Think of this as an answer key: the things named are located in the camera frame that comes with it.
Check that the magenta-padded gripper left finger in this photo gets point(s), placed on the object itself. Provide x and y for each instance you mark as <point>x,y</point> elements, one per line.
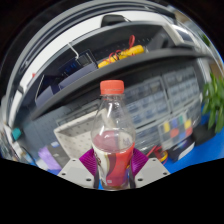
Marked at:
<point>75,171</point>

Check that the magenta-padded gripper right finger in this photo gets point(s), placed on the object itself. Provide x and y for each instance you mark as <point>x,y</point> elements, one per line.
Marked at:
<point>150,171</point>

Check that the clear red-capped drink bottle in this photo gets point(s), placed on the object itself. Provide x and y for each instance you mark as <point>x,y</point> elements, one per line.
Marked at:
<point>112,160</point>

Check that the yellow multimeter with red leads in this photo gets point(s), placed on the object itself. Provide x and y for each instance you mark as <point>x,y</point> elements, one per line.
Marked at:
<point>161,155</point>

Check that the purple plastic bag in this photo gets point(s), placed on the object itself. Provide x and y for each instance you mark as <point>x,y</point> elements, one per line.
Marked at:
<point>49,158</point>

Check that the beige dotted tray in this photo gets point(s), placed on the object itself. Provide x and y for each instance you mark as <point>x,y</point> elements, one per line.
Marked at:
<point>75,138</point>

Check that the black box with white label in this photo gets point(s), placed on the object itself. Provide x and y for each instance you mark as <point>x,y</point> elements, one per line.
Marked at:
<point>181,150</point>

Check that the clear box of coloured parts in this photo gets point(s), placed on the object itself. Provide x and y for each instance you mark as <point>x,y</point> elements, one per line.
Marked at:
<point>175,131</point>

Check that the black hard case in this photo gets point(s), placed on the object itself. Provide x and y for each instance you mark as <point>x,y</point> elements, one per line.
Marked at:
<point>205,135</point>

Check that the grey small-parts drawer cabinet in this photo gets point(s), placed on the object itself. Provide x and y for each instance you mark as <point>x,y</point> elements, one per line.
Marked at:
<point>181,86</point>
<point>146,101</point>

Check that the green potted plant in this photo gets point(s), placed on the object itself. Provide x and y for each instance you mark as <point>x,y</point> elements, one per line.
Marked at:
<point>213,103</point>

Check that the black overhead shelf unit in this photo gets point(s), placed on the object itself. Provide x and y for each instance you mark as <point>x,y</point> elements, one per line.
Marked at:
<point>100,71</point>

